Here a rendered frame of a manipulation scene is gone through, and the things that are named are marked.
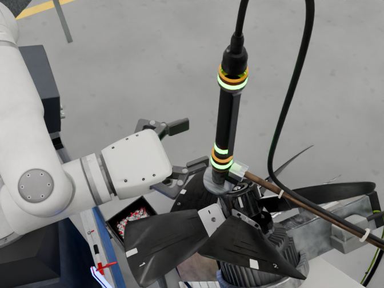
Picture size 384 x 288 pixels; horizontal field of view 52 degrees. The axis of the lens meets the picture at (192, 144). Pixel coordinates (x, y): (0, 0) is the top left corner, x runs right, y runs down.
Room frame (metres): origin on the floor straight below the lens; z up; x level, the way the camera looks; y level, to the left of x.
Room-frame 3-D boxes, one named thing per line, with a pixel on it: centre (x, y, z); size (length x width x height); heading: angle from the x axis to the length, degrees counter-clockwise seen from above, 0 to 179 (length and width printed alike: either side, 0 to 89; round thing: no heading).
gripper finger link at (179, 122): (0.40, 0.04, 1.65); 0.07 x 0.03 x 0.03; 113
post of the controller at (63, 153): (0.73, 0.48, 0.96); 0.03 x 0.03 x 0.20; 23
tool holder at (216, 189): (0.38, -0.07, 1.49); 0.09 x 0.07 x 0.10; 58
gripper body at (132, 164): (0.31, 0.10, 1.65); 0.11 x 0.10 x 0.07; 113
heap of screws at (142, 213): (0.47, 0.19, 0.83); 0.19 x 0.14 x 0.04; 39
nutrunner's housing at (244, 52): (0.38, -0.06, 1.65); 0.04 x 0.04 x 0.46
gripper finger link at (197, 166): (0.30, 0.00, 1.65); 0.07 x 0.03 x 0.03; 113
